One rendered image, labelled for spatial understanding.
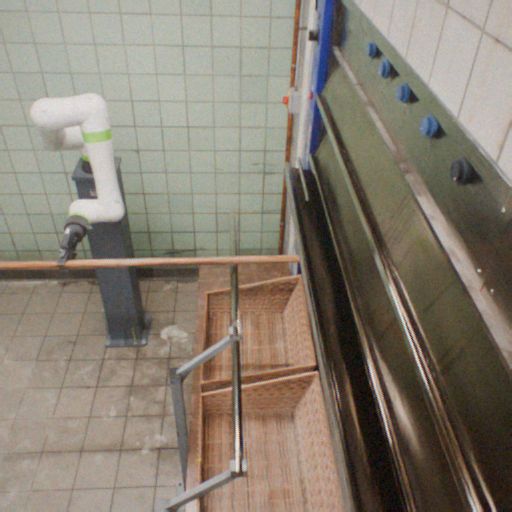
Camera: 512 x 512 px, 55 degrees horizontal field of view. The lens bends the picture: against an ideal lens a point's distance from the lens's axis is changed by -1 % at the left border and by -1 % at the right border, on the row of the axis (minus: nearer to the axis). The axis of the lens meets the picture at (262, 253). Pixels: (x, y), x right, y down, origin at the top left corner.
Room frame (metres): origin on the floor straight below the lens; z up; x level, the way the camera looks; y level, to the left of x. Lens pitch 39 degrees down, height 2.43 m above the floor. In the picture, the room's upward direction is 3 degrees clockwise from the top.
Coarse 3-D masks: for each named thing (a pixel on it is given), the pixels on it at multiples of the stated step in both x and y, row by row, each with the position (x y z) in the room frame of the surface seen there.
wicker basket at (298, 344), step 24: (240, 288) 1.80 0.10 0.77; (264, 288) 1.81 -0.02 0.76; (288, 288) 1.82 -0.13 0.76; (216, 312) 1.79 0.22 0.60; (240, 312) 1.80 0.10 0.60; (264, 312) 1.80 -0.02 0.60; (288, 312) 1.76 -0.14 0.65; (216, 336) 1.64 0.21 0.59; (264, 336) 1.65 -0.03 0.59; (288, 336) 1.63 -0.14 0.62; (312, 336) 1.43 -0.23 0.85; (216, 360) 1.49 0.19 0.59; (288, 360) 1.50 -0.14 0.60; (312, 360) 1.31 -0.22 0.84; (216, 384) 1.26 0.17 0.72
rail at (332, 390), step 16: (288, 176) 1.74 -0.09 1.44; (304, 240) 1.32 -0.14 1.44; (304, 256) 1.24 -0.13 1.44; (320, 320) 0.96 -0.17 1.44; (320, 336) 0.90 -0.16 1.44; (320, 352) 0.86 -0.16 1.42; (336, 400) 0.70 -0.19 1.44; (336, 416) 0.66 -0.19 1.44; (336, 432) 0.62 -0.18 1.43; (352, 464) 0.54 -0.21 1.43; (352, 480) 0.51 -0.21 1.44; (352, 496) 0.48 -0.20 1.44
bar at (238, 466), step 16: (240, 336) 1.14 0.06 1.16; (208, 352) 1.14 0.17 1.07; (240, 352) 1.06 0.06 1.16; (176, 368) 1.15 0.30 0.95; (192, 368) 1.13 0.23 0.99; (240, 368) 0.99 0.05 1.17; (176, 384) 1.11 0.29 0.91; (240, 384) 0.93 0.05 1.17; (176, 400) 1.11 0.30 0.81; (240, 400) 0.87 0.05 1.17; (176, 416) 1.11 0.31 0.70; (240, 416) 0.82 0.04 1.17; (176, 432) 1.11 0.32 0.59; (240, 432) 0.77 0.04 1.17; (240, 448) 0.72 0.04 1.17; (240, 464) 0.67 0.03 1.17; (208, 480) 0.67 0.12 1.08; (224, 480) 0.66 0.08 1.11; (176, 496) 1.12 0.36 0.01; (192, 496) 0.65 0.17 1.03
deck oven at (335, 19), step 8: (336, 0) 1.91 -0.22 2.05; (352, 0) 1.66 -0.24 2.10; (336, 8) 1.89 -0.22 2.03; (336, 16) 1.88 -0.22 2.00; (336, 24) 1.88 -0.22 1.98; (336, 32) 1.88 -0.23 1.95; (336, 40) 1.88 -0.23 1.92; (328, 48) 1.94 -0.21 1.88; (328, 56) 1.94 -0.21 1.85; (328, 64) 1.92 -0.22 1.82; (408, 64) 1.07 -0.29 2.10; (328, 72) 1.90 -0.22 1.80; (416, 72) 1.02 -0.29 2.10; (320, 120) 1.94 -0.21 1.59; (456, 120) 0.79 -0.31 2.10; (320, 128) 1.93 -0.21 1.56; (464, 128) 0.76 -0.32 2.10; (320, 136) 1.92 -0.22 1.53; (472, 136) 0.73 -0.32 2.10; (504, 176) 0.61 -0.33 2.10
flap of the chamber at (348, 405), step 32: (288, 192) 1.66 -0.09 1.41; (320, 224) 1.47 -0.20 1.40; (320, 256) 1.28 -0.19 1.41; (320, 288) 1.12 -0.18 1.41; (352, 320) 1.00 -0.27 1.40; (352, 352) 0.88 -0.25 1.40; (352, 384) 0.77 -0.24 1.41; (352, 416) 0.68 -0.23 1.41; (352, 448) 0.59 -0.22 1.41; (384, 448) 0.61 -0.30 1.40; (384, 480) 0.53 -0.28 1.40
